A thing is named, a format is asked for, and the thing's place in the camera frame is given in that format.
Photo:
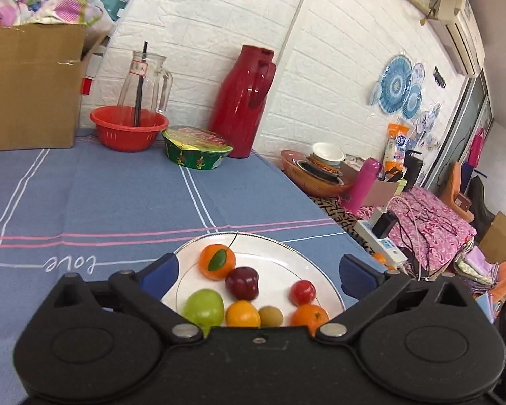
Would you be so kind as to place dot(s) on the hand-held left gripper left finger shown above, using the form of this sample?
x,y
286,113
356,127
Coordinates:
x,y
160,274

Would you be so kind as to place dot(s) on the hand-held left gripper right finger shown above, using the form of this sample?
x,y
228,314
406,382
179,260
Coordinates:
x,y
356,276

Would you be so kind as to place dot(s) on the green apple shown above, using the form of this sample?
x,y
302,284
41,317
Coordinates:
x,y
203,310

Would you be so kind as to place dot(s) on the red tomato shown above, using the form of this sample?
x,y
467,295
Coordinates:
x,y
302,293

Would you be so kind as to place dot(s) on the orange with green leaf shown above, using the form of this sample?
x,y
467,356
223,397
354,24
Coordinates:
x,y
217,268

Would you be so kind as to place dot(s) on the white plate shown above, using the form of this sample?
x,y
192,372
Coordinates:
x,y
278,257

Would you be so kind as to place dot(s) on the dark red apple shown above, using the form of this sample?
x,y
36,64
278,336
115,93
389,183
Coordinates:
x,y
241,283

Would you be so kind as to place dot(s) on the yellow orange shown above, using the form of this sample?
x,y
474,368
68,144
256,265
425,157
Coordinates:
x,y
242,314

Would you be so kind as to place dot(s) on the kiwi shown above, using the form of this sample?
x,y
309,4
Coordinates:
x,y
271,317

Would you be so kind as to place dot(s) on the white power strip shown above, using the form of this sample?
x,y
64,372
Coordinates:
x,y
388,249

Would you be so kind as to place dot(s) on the black power adapter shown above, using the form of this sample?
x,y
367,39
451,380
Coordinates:
x,y
383,224

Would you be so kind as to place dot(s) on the brown patterned cloth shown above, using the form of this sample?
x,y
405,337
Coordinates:
x,y
333,215

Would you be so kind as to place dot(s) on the pink bottle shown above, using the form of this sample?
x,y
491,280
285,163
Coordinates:
x,y
362,185

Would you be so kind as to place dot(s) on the blue striped tablecloth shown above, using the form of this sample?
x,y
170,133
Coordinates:
x,y
109,194

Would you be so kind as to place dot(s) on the pink floral cloth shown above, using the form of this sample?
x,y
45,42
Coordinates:
x,y
442,223

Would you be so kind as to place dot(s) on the stacked bowls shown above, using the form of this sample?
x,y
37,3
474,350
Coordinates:
x,y
303,181

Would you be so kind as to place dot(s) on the patterned ceramic bowl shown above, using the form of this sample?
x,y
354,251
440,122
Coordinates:
x,y
320,168

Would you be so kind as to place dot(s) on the stack of folded cloths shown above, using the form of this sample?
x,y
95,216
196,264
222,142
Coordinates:
x,y
476,265

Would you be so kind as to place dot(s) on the black flask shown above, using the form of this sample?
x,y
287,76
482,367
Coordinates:
x,y
413,168

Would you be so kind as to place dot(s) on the green instant noodle bowl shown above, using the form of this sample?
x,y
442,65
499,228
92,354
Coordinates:
x,y
196,154

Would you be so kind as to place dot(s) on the white cup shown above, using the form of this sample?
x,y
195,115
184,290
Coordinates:
x,y
328,154

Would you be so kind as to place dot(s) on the orange plastic chair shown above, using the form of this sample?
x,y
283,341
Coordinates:
x,y
455,190

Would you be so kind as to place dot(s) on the orange white snack packet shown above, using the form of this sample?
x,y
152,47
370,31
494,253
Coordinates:
x,y
396,147

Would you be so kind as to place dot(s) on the red plastic basket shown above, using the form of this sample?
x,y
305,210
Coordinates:
x,y
126,135

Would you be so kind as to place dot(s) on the small cardboard box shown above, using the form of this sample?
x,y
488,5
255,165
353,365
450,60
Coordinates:
x,y
501,236

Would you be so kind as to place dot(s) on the small blue paper fan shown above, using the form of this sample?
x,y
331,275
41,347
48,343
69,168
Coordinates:
x,y
412,101
417,75

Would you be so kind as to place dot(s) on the red thermos jug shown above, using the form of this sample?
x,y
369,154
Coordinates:
x,y
234,105

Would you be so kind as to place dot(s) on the black straw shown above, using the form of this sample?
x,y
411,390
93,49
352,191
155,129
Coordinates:
x,y
140,88

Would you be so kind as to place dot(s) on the glass pitcher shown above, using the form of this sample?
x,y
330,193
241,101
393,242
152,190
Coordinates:
x,y
152,84

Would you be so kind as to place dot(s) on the large blue paper fan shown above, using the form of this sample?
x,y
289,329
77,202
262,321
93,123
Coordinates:
x,y
394,84

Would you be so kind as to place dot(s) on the white air conditioner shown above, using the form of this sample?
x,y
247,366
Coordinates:
x,y
459,29

